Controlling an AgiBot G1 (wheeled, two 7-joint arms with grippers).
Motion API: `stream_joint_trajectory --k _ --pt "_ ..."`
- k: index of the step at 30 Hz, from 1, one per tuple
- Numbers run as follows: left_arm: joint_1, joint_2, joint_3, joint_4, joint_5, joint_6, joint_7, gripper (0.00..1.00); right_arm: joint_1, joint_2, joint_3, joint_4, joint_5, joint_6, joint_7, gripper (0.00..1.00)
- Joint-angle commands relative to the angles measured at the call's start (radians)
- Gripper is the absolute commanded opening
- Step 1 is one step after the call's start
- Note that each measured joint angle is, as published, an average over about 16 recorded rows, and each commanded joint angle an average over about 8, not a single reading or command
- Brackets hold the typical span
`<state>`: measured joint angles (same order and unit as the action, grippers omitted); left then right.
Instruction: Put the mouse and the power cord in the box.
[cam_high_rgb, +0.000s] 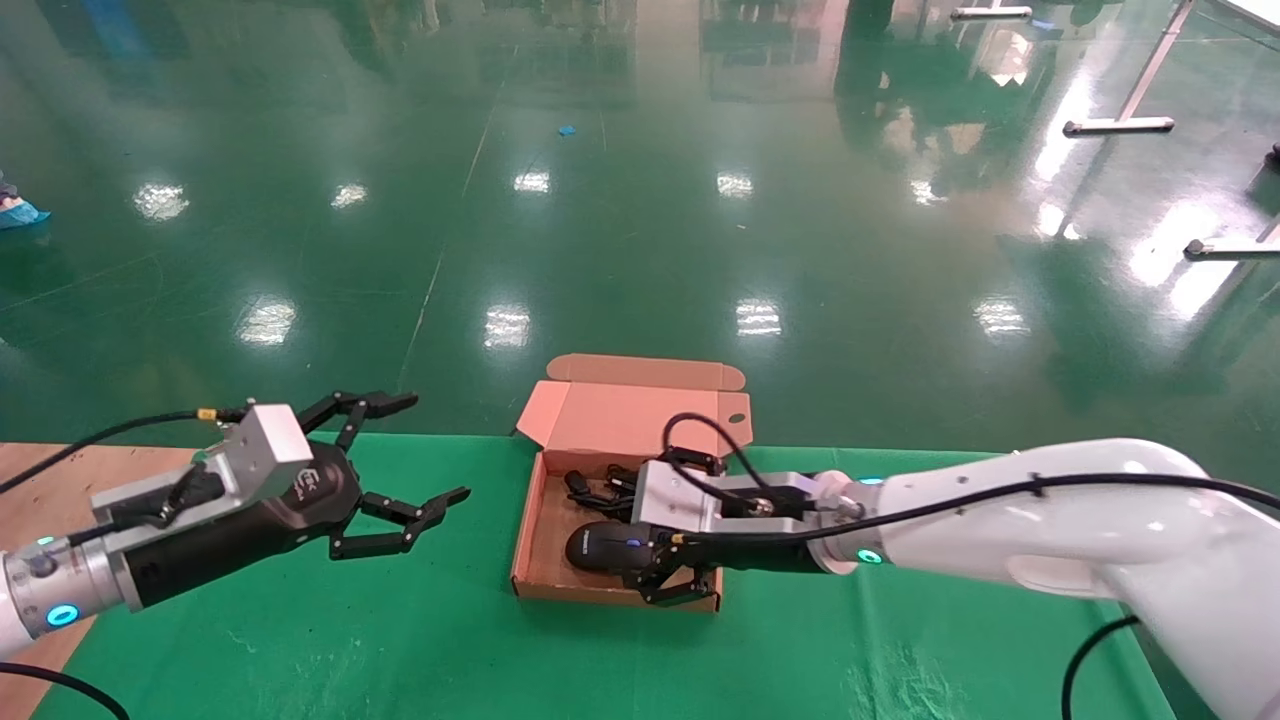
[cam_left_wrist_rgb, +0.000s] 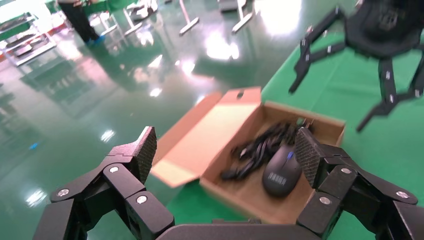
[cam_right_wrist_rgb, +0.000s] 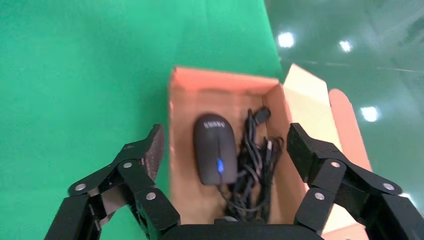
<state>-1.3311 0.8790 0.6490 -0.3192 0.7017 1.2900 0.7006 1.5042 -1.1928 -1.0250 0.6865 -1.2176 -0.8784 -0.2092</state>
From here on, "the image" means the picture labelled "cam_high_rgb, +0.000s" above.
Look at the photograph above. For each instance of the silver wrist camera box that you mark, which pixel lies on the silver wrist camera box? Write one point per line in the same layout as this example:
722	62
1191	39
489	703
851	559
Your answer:
680	495
265	440

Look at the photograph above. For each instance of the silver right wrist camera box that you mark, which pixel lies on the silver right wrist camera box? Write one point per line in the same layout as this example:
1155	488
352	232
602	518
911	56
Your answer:
680	495

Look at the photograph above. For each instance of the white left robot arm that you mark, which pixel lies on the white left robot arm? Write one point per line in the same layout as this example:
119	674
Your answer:
50	590

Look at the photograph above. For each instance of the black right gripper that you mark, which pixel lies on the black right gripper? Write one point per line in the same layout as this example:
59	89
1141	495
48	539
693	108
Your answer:
760	553

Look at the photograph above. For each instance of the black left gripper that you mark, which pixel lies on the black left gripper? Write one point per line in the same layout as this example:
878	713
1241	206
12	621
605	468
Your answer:
250	520

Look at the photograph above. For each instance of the white metal table frame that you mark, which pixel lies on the white metal table frame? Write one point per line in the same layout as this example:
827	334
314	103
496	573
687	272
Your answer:
1120	125

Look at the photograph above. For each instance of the green table cloth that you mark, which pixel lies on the green table cloth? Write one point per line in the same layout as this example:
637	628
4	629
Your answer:
400	640

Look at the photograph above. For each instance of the open brown cardboard box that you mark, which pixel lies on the open brown cardboard box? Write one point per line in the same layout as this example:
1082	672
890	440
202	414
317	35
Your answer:
600	415

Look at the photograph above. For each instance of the grey metal table foot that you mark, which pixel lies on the grey metal table foot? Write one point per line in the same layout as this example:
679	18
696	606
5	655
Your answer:
1230	250

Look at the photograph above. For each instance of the white metal table foot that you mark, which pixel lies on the white metal table foot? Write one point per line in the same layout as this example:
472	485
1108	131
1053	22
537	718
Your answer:
990	12

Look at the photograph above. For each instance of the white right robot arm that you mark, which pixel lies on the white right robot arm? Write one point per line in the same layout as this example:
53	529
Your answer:
1050	530

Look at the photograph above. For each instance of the blue shoe cover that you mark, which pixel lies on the blue shoe cover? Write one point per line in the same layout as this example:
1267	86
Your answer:
20	213

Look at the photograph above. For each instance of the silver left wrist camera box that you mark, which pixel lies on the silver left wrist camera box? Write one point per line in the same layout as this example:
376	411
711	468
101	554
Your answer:
265	440

